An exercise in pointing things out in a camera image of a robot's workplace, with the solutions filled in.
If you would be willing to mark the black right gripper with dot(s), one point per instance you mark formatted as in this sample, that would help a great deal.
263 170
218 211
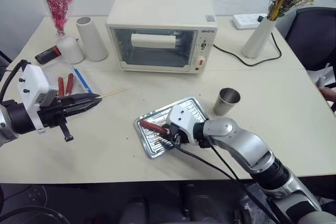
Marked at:
176 133

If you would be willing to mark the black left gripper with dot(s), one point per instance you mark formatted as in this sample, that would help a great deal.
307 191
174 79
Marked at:
52 112

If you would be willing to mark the thin wooden skewer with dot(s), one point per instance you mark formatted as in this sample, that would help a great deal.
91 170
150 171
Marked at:
116 92

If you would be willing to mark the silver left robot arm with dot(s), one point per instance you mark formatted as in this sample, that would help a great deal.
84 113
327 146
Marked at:
15 123

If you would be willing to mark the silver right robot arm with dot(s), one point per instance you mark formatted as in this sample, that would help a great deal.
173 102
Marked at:
246 142

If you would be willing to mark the person's bare forearm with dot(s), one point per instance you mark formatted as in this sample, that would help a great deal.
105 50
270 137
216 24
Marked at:
329 94

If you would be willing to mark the ribbed metal baking tray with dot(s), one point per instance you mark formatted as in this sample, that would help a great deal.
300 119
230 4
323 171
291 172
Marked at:
155 145

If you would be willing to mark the stainless steel cup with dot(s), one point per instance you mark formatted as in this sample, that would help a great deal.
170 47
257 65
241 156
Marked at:
227 102

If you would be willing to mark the short white vase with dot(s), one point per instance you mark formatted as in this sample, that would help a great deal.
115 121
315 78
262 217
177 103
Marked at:
70 51

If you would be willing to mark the black and red device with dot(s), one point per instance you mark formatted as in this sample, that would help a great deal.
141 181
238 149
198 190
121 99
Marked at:
47 55

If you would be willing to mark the tall empty white vase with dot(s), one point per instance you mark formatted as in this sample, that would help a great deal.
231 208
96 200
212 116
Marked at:
92 39

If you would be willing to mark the dark rounded shape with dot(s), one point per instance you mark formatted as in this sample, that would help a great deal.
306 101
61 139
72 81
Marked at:
137 211
197 205

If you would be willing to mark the cream toaster oven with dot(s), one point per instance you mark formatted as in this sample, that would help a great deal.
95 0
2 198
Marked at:
162 32

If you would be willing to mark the white vase with slanted rim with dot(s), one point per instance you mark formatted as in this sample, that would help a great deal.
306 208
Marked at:
258 37

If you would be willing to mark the white power strip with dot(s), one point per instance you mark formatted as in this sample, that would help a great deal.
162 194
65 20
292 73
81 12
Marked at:
246 20

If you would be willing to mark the black plug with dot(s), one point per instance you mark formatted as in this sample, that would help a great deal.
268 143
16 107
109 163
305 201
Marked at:
260 18

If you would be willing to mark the white paper sheets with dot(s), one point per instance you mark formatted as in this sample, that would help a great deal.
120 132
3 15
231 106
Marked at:
324 75

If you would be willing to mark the black office chair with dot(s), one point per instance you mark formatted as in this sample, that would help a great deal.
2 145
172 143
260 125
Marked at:
312 35

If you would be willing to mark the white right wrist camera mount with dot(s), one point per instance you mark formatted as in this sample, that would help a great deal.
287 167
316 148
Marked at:
183 119

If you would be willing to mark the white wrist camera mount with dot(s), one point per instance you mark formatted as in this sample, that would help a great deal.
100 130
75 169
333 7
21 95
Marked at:
183 119
32 81

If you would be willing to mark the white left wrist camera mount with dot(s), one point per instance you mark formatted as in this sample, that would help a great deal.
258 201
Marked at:
32 81

